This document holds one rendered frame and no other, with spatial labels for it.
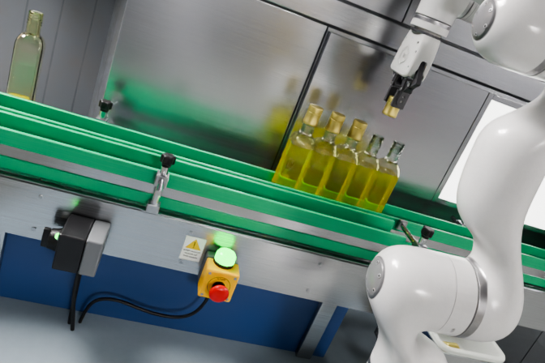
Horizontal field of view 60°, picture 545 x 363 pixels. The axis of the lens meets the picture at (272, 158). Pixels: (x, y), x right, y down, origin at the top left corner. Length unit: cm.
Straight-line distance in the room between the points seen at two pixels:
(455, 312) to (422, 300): 5
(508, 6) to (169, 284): 85
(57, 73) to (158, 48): 246
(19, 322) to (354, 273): 72
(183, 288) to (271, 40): 62
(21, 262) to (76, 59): 259
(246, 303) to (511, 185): 68
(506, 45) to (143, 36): 81
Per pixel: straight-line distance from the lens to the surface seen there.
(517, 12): 65
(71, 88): 367
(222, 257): 99
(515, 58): 67
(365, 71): 123
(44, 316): 117
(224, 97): 121
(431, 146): 136
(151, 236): 102
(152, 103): 122
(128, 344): 114
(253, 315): 118
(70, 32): 354
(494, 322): 78
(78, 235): 96
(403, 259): 72
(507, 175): 69
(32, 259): 113
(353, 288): 116
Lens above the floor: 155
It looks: 19 degrees down
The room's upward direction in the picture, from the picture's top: 22 degrees clockwise
